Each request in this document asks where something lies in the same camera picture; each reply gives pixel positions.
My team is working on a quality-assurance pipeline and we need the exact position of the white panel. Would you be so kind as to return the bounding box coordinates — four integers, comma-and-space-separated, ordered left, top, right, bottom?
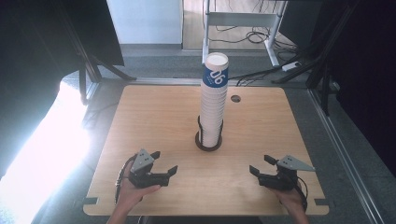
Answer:
106, 0, 184, 45

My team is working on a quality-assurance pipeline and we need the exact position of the white metal desk frame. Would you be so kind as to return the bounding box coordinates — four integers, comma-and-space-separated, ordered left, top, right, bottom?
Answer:
201, 0, 288, 68

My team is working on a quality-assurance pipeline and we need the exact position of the black wire cup holder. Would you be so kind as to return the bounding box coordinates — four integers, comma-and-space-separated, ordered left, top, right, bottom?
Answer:
194, 115, 224, 152

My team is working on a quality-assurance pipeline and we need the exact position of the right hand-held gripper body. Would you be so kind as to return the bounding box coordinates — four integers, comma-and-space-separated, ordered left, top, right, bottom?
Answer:
258, 154, 316, 191

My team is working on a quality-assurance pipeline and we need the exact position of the person's left hand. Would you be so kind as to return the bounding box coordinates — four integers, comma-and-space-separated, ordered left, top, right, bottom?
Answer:
117, 170, 162, 213

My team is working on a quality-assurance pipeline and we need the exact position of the stack of white paper cups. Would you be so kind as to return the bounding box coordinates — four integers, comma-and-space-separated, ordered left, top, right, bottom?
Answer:
199, 83, 229, 148

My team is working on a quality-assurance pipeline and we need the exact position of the black floor cable bundle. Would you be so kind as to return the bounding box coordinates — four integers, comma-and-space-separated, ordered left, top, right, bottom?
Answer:
207, 24, 302, 88

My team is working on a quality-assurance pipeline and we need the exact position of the person's right hand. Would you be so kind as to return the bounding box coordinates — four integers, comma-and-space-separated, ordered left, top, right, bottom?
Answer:
269, 185, 308, 216

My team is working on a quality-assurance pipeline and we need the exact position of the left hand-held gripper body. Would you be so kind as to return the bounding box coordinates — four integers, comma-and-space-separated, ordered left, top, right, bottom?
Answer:
128, 148, 171, 189

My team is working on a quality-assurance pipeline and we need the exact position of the metal floor rail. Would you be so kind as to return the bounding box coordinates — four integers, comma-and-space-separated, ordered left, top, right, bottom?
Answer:
307, 88, 389, 224

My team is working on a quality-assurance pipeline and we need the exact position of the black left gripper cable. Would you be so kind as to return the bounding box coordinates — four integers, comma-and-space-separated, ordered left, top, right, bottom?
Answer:
114, 153, 138, 205

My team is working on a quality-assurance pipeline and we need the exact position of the black tripod stand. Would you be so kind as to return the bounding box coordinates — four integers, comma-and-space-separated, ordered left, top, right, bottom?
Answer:
272, 0, 359, 117
64, 18, 138, 105

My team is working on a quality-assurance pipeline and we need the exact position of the dark curtain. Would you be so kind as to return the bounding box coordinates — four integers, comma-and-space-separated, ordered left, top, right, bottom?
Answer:
323, 0, 396, 178
0, 0, 125, 180

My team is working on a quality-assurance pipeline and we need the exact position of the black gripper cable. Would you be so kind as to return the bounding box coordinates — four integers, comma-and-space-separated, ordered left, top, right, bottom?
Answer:
295, 175, 309, 213
114, 153, 138, 205

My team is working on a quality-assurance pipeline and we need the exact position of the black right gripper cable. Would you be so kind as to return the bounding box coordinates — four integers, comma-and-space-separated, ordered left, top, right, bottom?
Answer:
295, 175, 309, 213

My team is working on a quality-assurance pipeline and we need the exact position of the white power strip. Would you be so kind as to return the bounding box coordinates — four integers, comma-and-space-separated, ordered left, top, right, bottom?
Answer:
281, 61, 303, 72

